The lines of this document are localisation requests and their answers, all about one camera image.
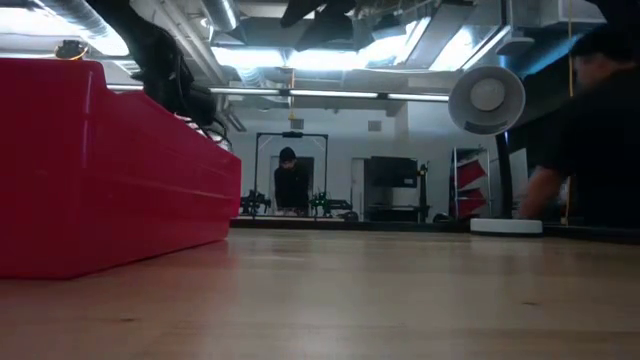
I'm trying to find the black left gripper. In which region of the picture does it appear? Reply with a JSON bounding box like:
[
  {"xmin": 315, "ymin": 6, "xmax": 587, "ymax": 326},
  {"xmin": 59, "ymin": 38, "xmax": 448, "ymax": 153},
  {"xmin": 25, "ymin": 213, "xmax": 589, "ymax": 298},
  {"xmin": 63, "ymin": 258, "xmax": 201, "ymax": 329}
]
[{"xmin": 130, "ymin": 29, "xmax": 221, "ymax": 132}]

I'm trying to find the red plastic parts bin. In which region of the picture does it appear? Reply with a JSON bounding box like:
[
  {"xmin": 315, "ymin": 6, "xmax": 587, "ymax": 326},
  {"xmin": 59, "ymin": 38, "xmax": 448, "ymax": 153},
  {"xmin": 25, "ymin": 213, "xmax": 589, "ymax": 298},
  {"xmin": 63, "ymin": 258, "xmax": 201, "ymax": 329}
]
[{"xmin": 0, "ymin": 57, "xmax": 243, "ymax": 280}]

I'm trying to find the grey ceiling conduit pipe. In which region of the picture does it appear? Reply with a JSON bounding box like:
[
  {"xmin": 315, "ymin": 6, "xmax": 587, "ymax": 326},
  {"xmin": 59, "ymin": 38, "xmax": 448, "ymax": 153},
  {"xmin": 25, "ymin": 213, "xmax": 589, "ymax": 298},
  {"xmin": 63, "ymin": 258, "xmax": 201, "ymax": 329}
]
[{"xmin": 106, "ymin": 83, "xmax": 451, "ymax": 104}]

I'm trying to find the person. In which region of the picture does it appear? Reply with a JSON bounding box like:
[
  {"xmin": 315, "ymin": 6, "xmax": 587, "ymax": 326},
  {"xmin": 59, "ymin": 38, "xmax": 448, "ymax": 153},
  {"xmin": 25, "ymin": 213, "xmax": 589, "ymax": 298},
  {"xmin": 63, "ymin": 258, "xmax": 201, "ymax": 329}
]
[
  {"xmin": 518, "ymin": 23, "xmax": 640, "ymax": 230},
  {"xmin": 273, "ymin": 146, "xmax": 312, "ymax": 217}
]

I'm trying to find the black cabinet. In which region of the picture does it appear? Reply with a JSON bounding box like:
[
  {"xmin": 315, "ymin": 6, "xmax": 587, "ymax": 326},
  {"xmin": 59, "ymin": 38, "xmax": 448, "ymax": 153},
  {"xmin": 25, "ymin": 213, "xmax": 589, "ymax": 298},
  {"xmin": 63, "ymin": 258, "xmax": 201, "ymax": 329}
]
[{"xmin": 363, "ymin": 155, "xmax": 420, "ymax": 223}]

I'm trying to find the white desk lamp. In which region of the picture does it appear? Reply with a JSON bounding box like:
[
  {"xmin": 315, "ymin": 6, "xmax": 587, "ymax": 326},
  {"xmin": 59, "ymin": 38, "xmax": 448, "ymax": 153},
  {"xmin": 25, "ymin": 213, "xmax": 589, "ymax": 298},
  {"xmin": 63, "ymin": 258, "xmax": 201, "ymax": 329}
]
[{"xmin": 447, "ymin": 64, "xmax": 544, "ymax": 238}]

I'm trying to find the shelf rack with red bins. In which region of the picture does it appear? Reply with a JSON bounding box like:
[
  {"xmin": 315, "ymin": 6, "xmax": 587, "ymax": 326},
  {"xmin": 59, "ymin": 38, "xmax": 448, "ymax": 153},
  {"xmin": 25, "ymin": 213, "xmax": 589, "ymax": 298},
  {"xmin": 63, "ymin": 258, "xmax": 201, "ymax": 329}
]
[{"xmin": 451, "ymin": 145, "xmax": 493, "ymax": 220}]

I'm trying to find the white ceiling box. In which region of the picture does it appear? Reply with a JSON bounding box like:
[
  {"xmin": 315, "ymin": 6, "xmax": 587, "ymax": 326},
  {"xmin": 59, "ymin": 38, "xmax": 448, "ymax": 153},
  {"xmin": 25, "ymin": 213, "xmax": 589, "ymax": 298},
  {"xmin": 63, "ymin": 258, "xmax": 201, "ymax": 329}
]
[{"xmin": 509, "ymin": 0, "xmax": 607, "ymax": 29}]

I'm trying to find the silver ventilation duct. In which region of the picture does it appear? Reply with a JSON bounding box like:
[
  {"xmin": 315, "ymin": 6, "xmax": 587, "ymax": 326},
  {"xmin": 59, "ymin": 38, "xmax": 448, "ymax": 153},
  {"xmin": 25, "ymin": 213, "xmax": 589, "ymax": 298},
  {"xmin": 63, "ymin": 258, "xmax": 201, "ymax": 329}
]
[{"xmin": 199, "ymin": 0, "xmax": 242, "ymax": 33}]

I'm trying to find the black hanging cord reel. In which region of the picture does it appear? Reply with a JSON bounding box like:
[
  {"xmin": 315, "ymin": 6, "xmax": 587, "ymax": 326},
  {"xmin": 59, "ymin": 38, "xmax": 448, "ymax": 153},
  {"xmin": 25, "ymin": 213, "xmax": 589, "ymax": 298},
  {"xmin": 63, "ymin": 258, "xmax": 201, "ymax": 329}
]
[{"xmin": 53, "ymin": 38, "xmax": 90, "ymax": 61}]

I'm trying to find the black metal gantry frame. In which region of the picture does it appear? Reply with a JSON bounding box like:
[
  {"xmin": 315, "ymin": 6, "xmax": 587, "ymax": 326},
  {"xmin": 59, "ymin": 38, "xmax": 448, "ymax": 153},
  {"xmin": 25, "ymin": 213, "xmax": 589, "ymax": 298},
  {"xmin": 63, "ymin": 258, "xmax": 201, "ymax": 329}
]
[{"xmin": 253, "ymin": 130, "xmax": 330, "ymax": 217}]

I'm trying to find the black aluminium table frame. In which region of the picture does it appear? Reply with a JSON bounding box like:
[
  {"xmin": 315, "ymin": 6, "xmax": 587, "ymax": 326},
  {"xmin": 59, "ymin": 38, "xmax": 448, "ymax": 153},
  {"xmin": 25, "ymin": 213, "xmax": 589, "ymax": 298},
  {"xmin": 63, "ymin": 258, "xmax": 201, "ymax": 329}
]
[{"xmin": 229, "ymin": 215, "xmax": 640, "ymax": 246}]

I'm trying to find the yellow hanging cable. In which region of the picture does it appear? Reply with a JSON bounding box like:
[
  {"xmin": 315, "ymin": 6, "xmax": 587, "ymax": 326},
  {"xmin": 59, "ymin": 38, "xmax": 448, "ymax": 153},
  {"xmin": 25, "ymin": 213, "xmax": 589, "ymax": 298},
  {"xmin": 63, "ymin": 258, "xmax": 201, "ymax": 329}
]
[{"xmin": 563, "ymin": 0, "xmax": 576, "ymax": 226}]

